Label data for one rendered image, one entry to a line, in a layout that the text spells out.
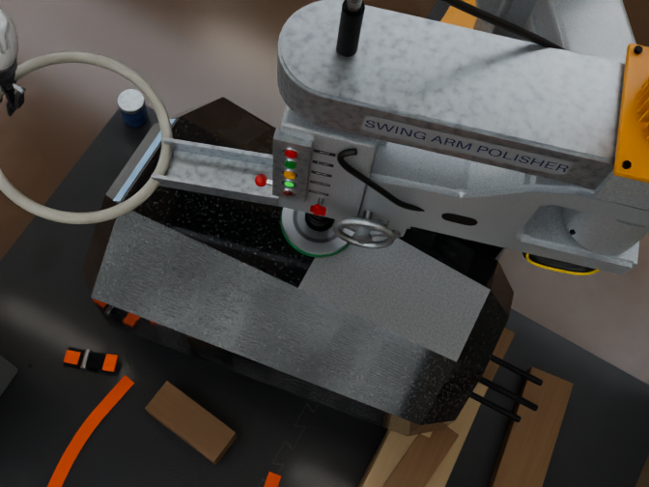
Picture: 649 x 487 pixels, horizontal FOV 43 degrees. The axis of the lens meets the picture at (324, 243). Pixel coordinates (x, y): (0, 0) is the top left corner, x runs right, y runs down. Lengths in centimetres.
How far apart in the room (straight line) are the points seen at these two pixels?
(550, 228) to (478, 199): 26
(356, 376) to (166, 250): 65
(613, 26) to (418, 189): 59
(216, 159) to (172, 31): 147
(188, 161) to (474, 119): 96
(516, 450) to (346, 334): 96
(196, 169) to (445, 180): 74
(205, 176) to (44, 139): 135
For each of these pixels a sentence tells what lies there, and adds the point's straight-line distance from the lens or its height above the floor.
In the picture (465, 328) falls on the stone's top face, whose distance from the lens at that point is 234.
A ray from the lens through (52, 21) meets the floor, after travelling 377.
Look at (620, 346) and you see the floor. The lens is 336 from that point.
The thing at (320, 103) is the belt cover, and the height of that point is 164.
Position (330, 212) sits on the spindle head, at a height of 115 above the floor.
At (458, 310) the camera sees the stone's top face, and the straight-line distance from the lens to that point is 235.
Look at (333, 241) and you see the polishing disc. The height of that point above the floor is 84.
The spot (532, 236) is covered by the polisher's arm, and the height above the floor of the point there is 122.
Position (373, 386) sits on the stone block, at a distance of 239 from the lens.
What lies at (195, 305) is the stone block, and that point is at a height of 67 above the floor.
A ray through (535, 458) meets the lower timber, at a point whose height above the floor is 9.
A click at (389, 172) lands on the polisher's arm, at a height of 137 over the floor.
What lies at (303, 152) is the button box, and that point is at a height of 147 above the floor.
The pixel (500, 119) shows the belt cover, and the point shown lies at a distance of 158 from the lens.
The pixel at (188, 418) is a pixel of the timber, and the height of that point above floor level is 14.
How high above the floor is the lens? 300
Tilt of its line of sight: 69 degrees down
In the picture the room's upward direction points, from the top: 11 degrees clockwise
